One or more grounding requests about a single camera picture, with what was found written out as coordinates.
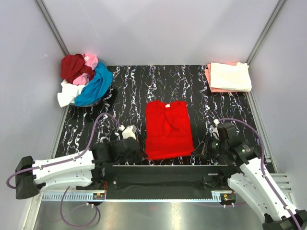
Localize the left aluminium corner post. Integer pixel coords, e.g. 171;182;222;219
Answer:
34;0;69;55

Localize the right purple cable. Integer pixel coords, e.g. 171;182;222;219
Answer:
213;117;303;230

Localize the folded white t shirt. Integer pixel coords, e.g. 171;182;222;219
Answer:
211;62;252;92

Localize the folded salmon t shirt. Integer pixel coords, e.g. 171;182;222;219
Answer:
205;63;238;93

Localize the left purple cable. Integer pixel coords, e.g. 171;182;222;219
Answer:
5;112;125;190

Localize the right aluminium corner post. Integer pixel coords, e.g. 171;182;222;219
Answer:
246;0;287;65

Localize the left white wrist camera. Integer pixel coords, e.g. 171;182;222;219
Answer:
118;125;137;139

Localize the blue t shirt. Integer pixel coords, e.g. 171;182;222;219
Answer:
74;62;113;107

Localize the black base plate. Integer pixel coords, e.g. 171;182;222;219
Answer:
76;165;236;201

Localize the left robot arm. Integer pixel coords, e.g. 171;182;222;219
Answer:
14;138;144;200

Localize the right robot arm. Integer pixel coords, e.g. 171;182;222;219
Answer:
201;135;307;230

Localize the aluminium corner post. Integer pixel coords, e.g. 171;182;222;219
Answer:
34;0;69;55
246;0;287;65

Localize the dark red t shirt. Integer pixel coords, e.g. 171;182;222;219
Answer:
60;54;95;84

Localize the bright red t shirt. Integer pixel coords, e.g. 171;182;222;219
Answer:
145;100;194;160

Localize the pink t shirt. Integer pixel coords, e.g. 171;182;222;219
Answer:
73;53;98;85

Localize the purple cable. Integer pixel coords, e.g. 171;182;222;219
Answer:
213;117;303;230
5;112;125;190

